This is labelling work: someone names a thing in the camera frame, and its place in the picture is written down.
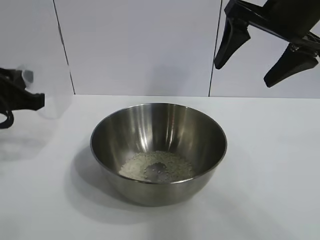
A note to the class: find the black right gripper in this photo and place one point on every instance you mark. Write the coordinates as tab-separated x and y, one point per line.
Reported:
287	17

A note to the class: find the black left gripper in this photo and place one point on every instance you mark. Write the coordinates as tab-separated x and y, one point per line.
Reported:
11	90

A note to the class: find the clear plastic measuring cup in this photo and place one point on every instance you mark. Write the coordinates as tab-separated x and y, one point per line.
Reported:
55	100

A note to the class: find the white rice grains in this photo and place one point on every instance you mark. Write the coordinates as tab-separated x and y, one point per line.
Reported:
140	162

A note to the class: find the stainless steel bowl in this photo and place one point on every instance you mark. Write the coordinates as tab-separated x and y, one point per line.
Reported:
160	192

